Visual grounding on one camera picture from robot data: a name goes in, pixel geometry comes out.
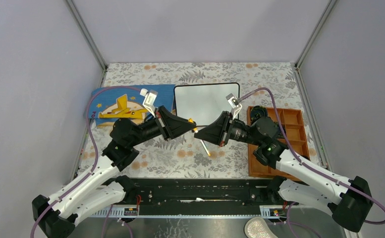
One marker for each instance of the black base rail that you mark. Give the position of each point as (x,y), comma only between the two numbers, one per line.
(199,198)

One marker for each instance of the rolled dark tie top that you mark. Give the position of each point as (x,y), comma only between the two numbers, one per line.
(258,112)

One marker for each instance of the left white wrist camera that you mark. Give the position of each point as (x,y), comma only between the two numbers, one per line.
(149,99)

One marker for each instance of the small black-framed whiteboard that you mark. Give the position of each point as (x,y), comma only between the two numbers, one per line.
(204,103)

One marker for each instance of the grey speckled oval object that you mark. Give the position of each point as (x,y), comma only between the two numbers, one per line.
(258,228)

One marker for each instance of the orange wooden compartment tray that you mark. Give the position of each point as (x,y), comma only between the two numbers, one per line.
(292,123)

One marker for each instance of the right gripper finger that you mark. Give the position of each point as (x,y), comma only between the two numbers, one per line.
(212,138)
(216,125)

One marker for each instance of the blue cartoon print cloth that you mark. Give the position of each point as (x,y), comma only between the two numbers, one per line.
(112,103)

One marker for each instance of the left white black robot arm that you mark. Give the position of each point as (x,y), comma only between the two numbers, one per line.
(57,215)

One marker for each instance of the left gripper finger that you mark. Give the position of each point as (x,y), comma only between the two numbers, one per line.
(173,120)
(176,131)

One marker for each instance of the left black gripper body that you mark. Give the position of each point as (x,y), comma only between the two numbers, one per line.
(161,124)

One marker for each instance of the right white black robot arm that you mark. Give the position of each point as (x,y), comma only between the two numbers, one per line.
(344,199)

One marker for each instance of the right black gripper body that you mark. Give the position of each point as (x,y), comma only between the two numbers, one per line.
(230,119)

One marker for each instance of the white marker pen yellow end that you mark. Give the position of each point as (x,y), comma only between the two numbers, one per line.
(202,142)

